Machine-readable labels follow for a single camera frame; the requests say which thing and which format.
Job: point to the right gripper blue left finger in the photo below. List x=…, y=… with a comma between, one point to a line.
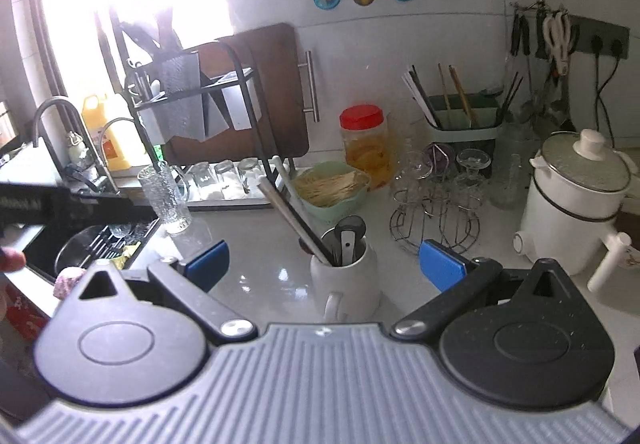
x=206, y=268

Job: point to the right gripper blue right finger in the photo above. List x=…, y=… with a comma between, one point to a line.
x=441, y=266

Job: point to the large steel ladle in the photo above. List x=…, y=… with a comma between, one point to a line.
x=356, y=224

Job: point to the white ceramic utensil jar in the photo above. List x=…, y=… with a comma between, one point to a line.
x=349, y=293

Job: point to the wooden handle utensil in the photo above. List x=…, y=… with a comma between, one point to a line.
x=300, y=227

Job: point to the white long utensil handle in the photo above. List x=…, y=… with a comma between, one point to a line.
x=294, y=198

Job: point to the white ceramic soup spoon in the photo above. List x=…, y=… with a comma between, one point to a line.
x=348, y=242

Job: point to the black kitchen faucet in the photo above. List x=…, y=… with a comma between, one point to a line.
x=80, y=146

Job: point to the textured drinking glass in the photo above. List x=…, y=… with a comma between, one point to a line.
x=163, y=193

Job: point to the orange detergent bottle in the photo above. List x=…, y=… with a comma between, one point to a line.
x=107, y=119

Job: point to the green plastic basket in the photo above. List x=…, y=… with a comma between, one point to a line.
x=342, y=208

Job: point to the bundle of bamboo sticks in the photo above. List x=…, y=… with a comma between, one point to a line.
x=324, y=191

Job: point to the red lid plastic jar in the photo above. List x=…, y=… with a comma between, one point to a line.
x=366, y=144

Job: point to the green chopstick drainer holder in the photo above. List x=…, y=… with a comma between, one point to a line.
x=455, y=116

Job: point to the brown wooden cutting board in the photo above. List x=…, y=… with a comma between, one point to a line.
x=271, y=54

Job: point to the white electric cooker pot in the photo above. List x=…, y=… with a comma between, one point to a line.
x=577, y=188

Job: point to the black metal dish rack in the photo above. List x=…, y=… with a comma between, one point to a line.
x=167, y=93

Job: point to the wire glass holder rack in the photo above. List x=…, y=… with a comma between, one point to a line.
x=437, y=193

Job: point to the cabinet steel bar handle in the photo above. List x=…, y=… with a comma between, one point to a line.
x=313, y=108

